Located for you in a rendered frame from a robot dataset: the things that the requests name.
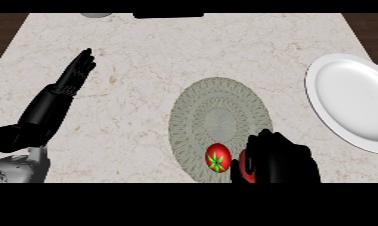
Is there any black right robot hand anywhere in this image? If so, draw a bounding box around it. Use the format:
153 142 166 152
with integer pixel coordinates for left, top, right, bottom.
228 128 321 184

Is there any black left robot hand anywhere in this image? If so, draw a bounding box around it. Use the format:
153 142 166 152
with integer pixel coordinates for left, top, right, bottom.
51 47 98 98

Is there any red bell pepper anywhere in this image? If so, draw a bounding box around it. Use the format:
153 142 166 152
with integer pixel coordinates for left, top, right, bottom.
203 142 233 174

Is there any round grey woven placemat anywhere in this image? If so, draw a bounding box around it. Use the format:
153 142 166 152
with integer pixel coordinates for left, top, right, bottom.
166 76 274 184

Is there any white plate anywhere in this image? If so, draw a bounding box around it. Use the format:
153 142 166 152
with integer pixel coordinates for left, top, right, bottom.
302 53 378 155

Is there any red round object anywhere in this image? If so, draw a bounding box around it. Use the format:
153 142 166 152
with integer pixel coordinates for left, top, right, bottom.
237 149 258 184

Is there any grey round object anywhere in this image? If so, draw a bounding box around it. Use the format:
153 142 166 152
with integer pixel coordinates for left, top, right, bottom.
78 12 115 19

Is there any black appliance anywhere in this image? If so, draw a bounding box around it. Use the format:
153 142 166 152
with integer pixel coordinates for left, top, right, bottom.
131 12 205 20

